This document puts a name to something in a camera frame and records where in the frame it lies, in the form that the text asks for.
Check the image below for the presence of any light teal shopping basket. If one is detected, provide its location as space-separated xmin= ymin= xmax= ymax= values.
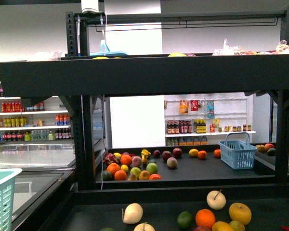
xmin=0 ymin=168 xmax=22 ymax=231

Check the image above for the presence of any pile of fruit far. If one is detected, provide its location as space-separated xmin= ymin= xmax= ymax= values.
xmin=100 ymin=149 xmax=162 ymax=181

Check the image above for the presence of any blue plastic basket far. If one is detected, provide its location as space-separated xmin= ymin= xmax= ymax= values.
xmin=219 ymin=132 xmax=258 ymax=170

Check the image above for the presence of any white pear upper left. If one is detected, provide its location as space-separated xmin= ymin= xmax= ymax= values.
xmin=121 ymin=203 xmax=144 ymax=224

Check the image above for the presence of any white pear with stem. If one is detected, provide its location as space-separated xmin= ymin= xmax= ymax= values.
xmin=206 ymin=190 xmax=226 ymax=210

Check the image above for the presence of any green lime upper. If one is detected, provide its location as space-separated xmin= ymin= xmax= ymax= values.
xmin=177 ymin=211 xmax=193 ymax=230

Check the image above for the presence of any white pear lower left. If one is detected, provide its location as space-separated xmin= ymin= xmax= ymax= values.
xmin=133 ymin=222 xmax=155 ymax=231

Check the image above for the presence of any small orange tangerine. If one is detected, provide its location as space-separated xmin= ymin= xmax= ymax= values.
xmin=195 ymin=209 xmax=216 ymax=230

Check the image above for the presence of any green avocado centre left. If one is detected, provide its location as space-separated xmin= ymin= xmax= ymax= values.
xmin=99 ymin=227 xmax=116 ymax=231

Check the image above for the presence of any red yellow apple centre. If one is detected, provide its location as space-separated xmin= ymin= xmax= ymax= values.
xmin=193 ymin=226 xmax=210 ymax=231

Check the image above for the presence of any yellow orange fruit centre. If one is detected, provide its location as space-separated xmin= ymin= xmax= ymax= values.
xmin=211 ymin=221 xmax=235 ymax=231

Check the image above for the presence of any orange yellow pear apple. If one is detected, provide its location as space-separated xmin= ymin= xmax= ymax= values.
xmin=229 ymin=202 xmax=252 ymax=225

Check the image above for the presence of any black metal shelf frame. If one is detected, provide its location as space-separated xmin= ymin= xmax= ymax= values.
xmin=0 ymin=5 xmax=289 ymax=190

